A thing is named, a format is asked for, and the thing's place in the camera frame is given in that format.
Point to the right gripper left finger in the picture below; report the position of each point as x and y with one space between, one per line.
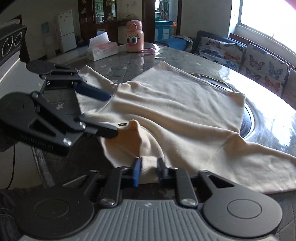
118 179

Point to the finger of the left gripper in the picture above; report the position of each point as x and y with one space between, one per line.
76 129
62 77

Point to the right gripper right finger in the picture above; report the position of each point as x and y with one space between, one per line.
179 180

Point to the cream long-sleeve garment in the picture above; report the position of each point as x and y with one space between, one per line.
166 113

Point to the white refrigerator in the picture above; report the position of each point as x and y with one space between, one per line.
65 31

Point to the tissue box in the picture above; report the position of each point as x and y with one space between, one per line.
100 47

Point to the pink cartoon water bottle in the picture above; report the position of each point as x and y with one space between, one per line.
134 39

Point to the round induction cooktop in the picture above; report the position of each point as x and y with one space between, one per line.
248 122

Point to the blue plastic cabinet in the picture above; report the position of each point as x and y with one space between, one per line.
163 30

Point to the blue blanket on sofa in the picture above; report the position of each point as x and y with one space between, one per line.
179 42

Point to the left butterfly cushion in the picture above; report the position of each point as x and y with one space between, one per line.
227 54

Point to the butterfly cushion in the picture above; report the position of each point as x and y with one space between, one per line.
227 54
265 69

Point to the right butterfly cushion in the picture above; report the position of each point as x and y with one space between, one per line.
265 69

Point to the dark blue sofa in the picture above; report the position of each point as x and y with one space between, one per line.
228 40

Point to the window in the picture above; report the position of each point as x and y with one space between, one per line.
271 24

